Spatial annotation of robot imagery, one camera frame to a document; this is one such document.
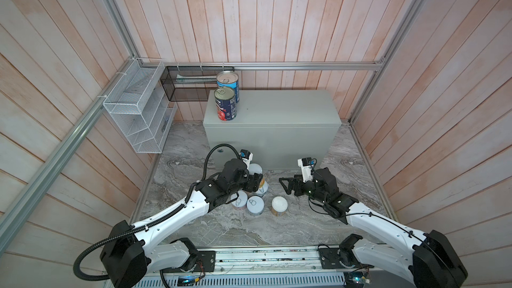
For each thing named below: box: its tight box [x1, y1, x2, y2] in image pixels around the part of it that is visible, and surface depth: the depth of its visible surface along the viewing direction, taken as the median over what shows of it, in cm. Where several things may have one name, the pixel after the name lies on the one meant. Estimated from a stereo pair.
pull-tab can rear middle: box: [255, 180, 269, 197], surface depth 88 cm
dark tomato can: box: [214, 86, 237, 121], surface depth 70 cm
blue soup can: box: [216, 70, 240, 104], surface depth 74 cm
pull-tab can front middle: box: [246, 195, 265, 216], surface depth 84 cm
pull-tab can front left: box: [230, 190, 248, 211], surface depth 84 cm
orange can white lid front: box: [270, 196, 289, 217], surface depth 83 cm
